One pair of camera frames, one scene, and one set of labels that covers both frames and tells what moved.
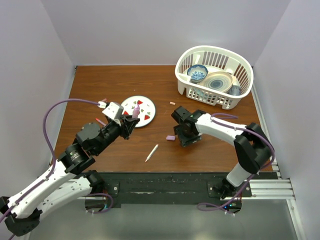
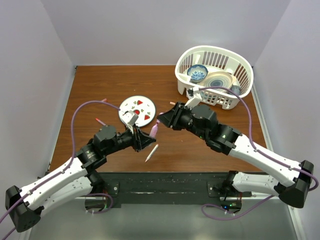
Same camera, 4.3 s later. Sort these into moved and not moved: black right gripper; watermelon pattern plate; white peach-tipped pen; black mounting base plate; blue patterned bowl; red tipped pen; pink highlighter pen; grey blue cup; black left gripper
Moved: black right gripper; pink highlighter pen; black left gripper
Not moved: white peach-tipped pen; red tipped pen; black mounting base plate; blue patterned bowl; watermelon pattern plate; grey blue cup
